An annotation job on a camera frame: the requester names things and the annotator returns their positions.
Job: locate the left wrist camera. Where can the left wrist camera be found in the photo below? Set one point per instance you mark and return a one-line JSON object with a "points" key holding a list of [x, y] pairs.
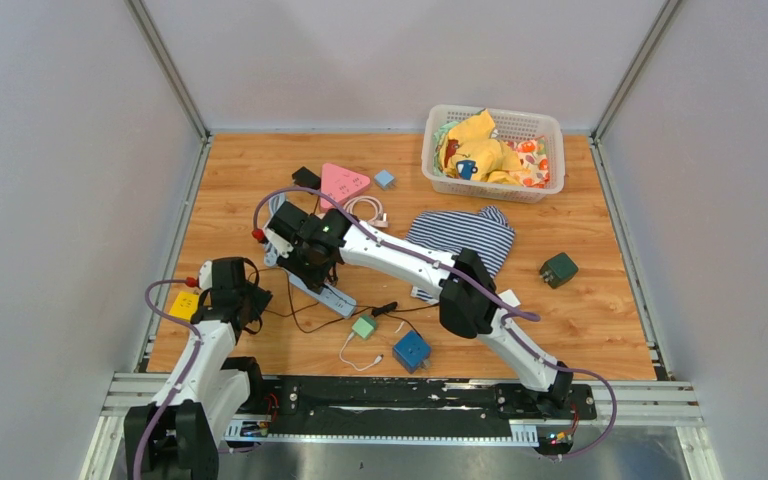
{"points": [[205, 275]]}

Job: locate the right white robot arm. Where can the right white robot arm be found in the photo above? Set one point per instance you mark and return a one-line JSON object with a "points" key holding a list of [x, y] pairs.
{"points": [[469, 305]]}

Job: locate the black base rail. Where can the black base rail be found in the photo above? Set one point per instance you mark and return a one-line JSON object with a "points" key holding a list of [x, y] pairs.
{"points": [[328, 408]]}

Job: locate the white plastic basket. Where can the white plastic basket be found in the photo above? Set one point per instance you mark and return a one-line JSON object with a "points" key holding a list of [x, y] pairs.
{"points": [[511, 125]]}

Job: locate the blue cube charger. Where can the blue cube charger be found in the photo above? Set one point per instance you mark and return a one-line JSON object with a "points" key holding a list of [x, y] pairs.
{"points": [[412, 352]]}

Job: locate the white cube charger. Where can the white cube charger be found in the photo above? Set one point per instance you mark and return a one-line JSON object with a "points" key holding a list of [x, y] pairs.
{"points": [[509, 298]]}

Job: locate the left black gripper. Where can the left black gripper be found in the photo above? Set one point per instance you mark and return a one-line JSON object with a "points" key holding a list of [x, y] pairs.
{"points": [[261, 300]]}

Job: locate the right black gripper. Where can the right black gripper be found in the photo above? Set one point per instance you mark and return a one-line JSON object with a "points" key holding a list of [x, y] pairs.
{"points": [[314, 280]]}

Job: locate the yellow clothes in basket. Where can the yellow clothes in basket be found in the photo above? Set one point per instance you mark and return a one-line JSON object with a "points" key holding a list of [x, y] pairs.
{"points": [[472, 150]]}

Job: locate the yellow power adapter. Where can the yellow power adapter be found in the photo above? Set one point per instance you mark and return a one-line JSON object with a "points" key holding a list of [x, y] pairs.
{"points": [[184, 306]]}

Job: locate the black adapter with cable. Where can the black adapter with cable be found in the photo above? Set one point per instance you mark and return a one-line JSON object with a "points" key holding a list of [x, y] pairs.
{"points": [[387, 310]]}

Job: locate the blue striped shirt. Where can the blue striped shirt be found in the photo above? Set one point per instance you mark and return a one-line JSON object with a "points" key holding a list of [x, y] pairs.
{"points": [[486, 232]]}

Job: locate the light blue small charger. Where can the light blue small charger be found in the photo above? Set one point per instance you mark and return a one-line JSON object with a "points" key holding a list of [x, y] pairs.
{"points": [[384, 180]]}

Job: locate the black adapter at back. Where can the black adapter at back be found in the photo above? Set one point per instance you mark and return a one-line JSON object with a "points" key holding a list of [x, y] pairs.
{"points": [[304, 177]]}

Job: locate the pink triangular power strip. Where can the pink triangular power strip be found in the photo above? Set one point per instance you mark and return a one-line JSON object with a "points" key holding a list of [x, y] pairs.
{"points": [[340, 185]]}

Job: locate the dark green cube charger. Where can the dark green cube charger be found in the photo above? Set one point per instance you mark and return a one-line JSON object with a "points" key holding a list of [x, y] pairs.
{"points": [[558, 270]]}

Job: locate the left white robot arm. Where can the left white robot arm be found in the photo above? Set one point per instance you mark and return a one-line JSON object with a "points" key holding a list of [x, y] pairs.
{"points": [[178, 433]]}

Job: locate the light blue power strip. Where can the light blue power strip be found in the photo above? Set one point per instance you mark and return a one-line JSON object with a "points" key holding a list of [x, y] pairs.
{"points": [[329, 296]]}

